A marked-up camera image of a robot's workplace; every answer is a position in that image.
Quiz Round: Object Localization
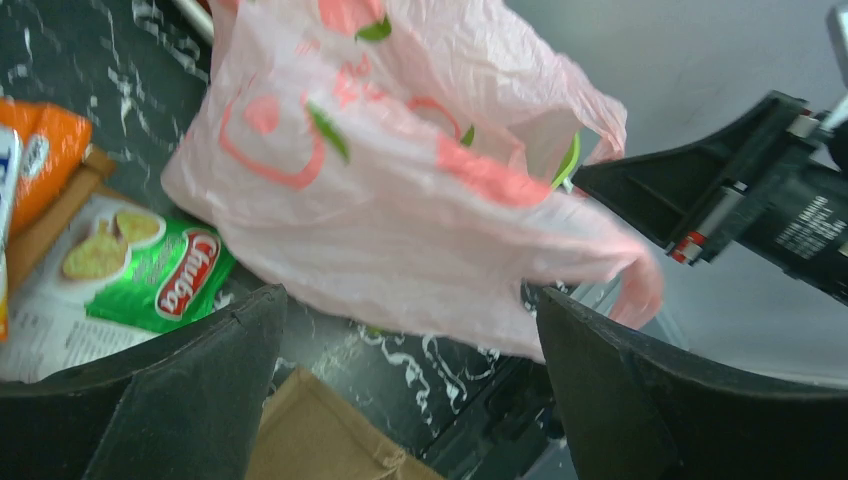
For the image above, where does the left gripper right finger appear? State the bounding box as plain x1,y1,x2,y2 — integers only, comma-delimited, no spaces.
537,287,847,479

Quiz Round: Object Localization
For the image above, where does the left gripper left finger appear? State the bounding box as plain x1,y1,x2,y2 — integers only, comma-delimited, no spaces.
1,285,288,479

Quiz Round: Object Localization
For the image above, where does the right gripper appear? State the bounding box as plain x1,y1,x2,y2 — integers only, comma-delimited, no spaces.
572,91,847,303

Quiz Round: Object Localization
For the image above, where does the brown burlap tote bag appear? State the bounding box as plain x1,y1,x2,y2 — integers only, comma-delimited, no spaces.
245,367,441,480

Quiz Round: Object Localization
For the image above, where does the pink plastic grocery bag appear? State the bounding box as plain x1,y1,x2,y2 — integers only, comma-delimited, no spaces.
161,1,663,360

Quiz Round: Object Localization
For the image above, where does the green vegetable tray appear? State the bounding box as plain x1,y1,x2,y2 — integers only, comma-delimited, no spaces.
551,133,581,190

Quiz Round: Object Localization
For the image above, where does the green Chuba snack bag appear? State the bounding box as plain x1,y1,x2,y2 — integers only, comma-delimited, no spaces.
1,195,236,383

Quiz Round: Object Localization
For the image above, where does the wooden rack with glass shelves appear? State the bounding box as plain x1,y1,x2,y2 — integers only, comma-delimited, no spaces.
6,145,128,297

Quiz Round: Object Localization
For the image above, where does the orange Fox's fruits candy bag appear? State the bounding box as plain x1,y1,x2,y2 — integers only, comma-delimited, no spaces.
1,98,92,238

